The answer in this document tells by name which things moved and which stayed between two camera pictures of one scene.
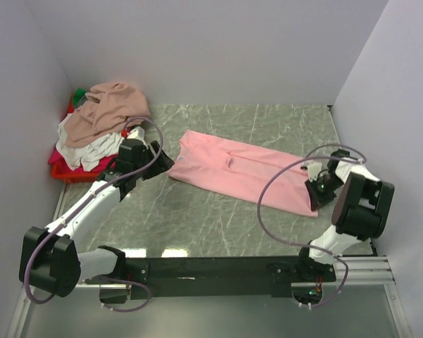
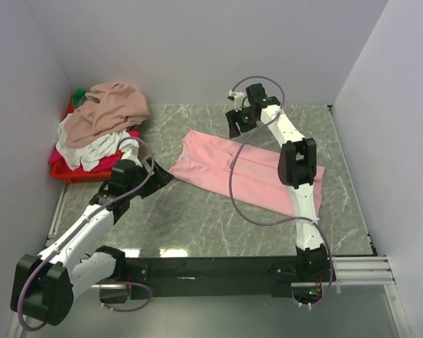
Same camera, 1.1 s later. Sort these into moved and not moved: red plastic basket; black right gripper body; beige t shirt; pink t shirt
Moved: black right gripper body
Not moved: pink t shirt; beige t shirt; red plastic basket
